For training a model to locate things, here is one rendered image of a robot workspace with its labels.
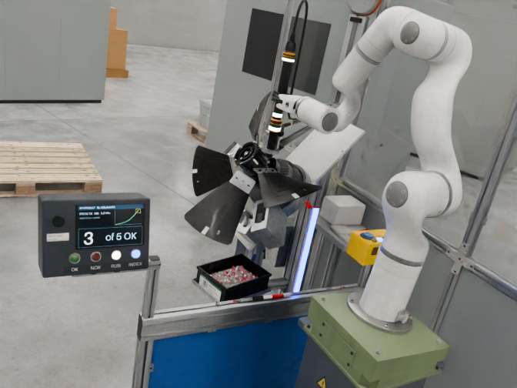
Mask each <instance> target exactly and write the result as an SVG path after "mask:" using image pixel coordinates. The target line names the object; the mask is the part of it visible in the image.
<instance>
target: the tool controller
mask: <svg viewBox="0 0 517 388"><path fill-rule="evenodd" d="M149 227H150V198H148V197H146V196H144V195H142V194H141V193H139V192H113V193H62V194H39V195H38V267H39V269H40V271H41V274H42V277H43V278H50V277H59V276H75V275H84V274H97V273H109V272H115V273H117V272H120V271H126V270H135V269H147V268H148V256H149ZM84 228H99V247H95V248H83V249H78V229H84ZM133 249H139V250H140V252H141V255H140V257H139V258H137V259H133V258H132V257H131V251H132V250H133ZM114 250H119V251H120V252H121V254H122V256H121V258H120V259H119V260H113V259H112V258H111V253H112V252H113V251H114ZM93 252H100V253H101V255H102V257H101V259H100V260H99V261H98V262H93V261H91V259H90V255H91V254H92V253H93ZM73 253H78V254H79V255H80V261H79V262H78V263H76V264H73V263H70V261H69V259H68V258H69V256H70V255H71V254H73Z"/></svg>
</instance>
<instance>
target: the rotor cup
mask: <svg viewBox="0 0 517 388"><path fill-rule="evenodd" d="M246 151H248V154H247V155H246V156H244V153H245V152H246ZM253 159H255V160H256V161H257V163H258V165H257V164H256V163H255V162H254V161H253ZM267 160H268V158H266V154H265V153H264V152H263V151H262V150H261V147H260V146H259V144H258V143H257V142H247V143H246V144H244V145H242V146H241V147H240V148H239V149H238V150H237V152H236V153H235V155H234V163H235V164H236V165H237V166H238V167H240V168H241V170H243V172H244V174H246V175H247V176H249V177H250V178H252V179H254V180H255V181H256V184H255V185H254V186H260V184H259V176H258V174H257V173H256V172H254V171H253V170H252V169H254V168H266V166H267ZM269 161H270V162H269V167H268V168H272V169H274V170H275V171H276V172H277V170H278V167H279V164H278V162H277V160H276V159H275V158H274V157H272V158H271V159H269Z"/></svg>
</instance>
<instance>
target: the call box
mask: <svg viewBox="0 0 517 388"><path fill-rule="evenodd" d="M385 231H386V230H385V229H375V230H363V231H352V234H351V237H350V240H349V245H348V248H347V251H346V252H347V253H348V254H349V255H350V256H351V257H352V258H353V259H355V260H356V261H357V262H358V263H360V264H361V265H362V266H368V265H374V263H375V259H376V257H377V255H378V253H377V255H374V256H372V255H371V254H372V250H373V247H378V248H379V249H380V246H381V244H382V241H379V240H377V238H379V237H381V238H382V237H384V236H385ZM364 232H370V233H371V234H373V236H374V237H373V239H376V240H377V242H373V241H371V240H370V239H367V238H365V237H363V236H362V234H363V233H364ZM379 249H378V252H379Z"/></svg>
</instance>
